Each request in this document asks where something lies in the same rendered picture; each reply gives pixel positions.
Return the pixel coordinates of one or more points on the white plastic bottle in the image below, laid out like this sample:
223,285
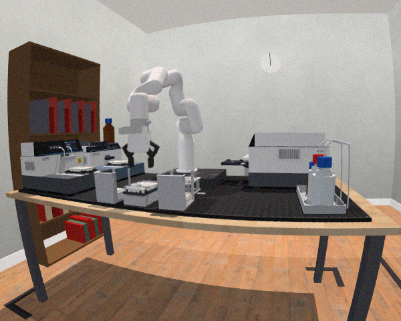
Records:
323,190

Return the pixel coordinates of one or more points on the brown glass bottle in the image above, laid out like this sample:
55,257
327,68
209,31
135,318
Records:
108,133

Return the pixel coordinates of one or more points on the red bottle cap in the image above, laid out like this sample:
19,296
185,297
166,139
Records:
315,157

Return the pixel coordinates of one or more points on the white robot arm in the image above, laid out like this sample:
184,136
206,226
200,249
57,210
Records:
142,100

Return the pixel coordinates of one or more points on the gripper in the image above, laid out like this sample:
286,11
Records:
141,142

